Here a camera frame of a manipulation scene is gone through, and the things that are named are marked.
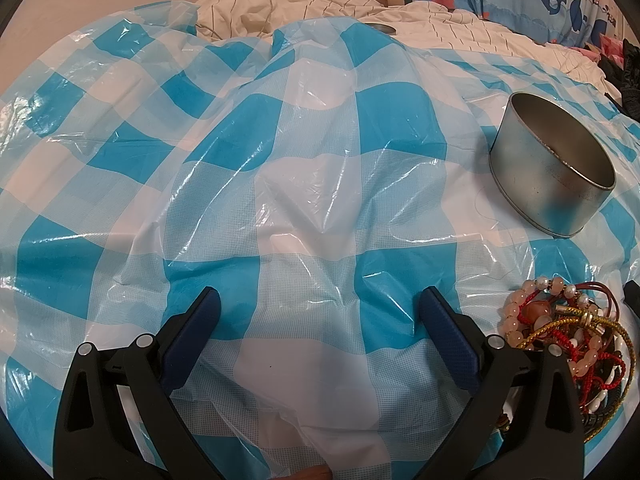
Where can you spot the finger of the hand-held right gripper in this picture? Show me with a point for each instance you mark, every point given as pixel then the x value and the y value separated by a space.
pixel 633 294

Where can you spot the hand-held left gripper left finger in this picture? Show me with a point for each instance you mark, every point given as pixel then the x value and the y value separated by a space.
pixel 197 322

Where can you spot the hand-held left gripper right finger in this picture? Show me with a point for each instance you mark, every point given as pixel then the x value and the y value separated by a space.
pixel 445 330

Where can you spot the round metal tin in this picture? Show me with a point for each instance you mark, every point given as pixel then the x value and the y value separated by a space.
pixel 530 195

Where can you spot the blue checkered plastic sheet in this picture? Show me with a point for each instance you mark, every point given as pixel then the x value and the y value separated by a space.
pixel 320 185

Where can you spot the dark cloth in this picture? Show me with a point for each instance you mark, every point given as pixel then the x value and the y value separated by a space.
pixel 625 80

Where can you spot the pink cloth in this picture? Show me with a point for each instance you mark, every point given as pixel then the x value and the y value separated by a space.
pixel 600 47

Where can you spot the round metal tin lid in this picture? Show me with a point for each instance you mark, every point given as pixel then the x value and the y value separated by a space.
pixel 378 28

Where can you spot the striped white duvet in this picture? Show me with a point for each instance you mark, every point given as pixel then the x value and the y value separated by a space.
pixel 310 5

